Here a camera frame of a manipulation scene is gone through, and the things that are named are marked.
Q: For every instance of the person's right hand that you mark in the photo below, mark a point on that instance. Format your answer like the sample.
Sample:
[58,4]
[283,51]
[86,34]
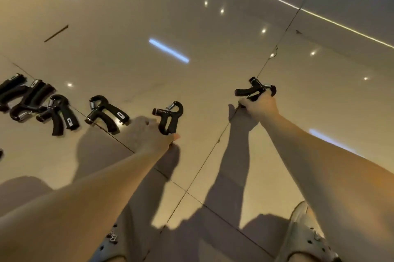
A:
[261,109]

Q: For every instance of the person's left forearm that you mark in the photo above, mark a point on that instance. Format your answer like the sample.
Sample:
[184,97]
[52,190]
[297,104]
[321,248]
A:
[77,203]

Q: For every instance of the person's right beige clog shoe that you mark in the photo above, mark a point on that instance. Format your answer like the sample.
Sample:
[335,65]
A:
[303,237]

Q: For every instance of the person's right thumb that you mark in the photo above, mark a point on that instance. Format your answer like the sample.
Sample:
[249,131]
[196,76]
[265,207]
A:
[243,103]

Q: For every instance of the person's left thumb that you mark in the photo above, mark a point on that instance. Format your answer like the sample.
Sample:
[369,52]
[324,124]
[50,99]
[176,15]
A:
[173,139]

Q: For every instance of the person's beige clog shoe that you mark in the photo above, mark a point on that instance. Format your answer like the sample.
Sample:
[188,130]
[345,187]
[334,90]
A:
[303,237]
[107,243]

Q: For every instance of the dark thin strip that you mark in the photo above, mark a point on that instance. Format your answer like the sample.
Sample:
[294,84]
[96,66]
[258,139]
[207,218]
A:
[56,33]

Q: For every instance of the black hand grip strengthener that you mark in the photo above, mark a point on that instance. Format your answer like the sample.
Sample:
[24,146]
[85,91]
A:
[60,117]
[255,86]
[167,117]
[103,112]
[10,89]
[32,98]

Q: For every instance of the person's left beige clog shoe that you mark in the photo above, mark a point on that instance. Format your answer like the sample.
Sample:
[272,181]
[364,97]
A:
[107,243]

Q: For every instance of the person's right forearm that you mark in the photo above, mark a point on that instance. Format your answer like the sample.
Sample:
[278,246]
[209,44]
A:
[332,178]

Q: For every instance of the person's left hand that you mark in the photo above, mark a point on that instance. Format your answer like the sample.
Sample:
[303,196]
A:
[144,137]

